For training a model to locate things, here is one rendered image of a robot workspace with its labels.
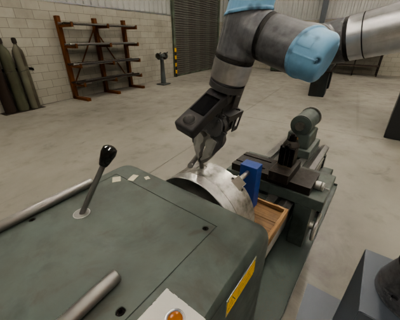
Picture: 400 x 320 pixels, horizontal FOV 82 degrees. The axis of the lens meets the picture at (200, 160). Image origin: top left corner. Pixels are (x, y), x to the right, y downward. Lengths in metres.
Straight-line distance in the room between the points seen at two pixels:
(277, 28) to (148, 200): 0.43
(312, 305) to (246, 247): 0.63
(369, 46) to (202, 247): 0.45
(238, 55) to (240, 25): 0.05
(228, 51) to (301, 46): 0.12
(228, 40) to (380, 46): 0.24
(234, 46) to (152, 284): 0.41
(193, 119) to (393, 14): 0.34
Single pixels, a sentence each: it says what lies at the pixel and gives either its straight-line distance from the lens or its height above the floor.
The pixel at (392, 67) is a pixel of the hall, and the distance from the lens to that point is 14.70.
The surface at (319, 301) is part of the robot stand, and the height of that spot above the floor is 0.75.
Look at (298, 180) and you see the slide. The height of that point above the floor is 0.97.
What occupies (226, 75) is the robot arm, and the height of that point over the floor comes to 1.54.
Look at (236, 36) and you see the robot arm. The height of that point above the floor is 1.60.
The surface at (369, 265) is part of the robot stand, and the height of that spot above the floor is 1.10.
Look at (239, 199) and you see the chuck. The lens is 0.70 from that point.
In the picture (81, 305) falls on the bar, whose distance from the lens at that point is 0.41.
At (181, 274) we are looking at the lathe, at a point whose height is 1.25.
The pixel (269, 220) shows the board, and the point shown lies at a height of 0.88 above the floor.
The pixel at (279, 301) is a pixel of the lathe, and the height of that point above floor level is 0.54.
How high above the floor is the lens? 1.60
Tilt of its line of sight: 28 degrees down
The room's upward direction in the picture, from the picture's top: straight up
